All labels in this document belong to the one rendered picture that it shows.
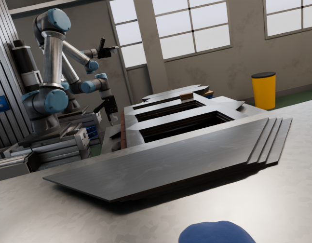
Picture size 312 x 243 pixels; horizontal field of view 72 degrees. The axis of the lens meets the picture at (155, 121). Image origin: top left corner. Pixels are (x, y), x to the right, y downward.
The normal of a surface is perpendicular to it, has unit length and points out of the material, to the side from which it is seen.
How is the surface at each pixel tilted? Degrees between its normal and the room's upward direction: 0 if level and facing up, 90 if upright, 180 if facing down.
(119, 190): 0
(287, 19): 90
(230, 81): 90
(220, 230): 7
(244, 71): 90
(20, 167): 90
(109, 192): 0
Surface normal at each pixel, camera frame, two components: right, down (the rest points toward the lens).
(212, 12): 0.09, 0.28
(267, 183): -0.21, -0.93
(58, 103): 0.85, 0.11
